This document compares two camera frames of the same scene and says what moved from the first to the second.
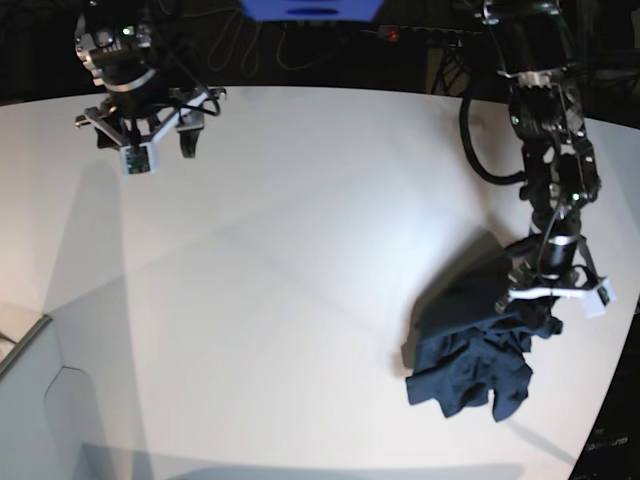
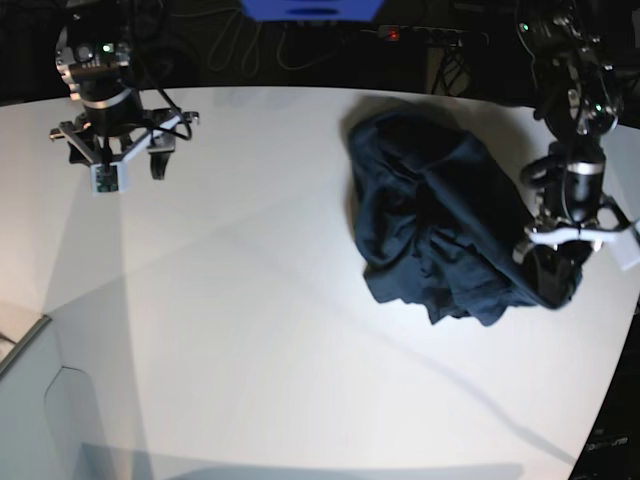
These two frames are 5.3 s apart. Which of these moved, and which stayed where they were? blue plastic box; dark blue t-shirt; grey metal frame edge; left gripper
Moved: left gripper; dark blue t-shirt
Stayed: grey metal frame edge; blue plastic box
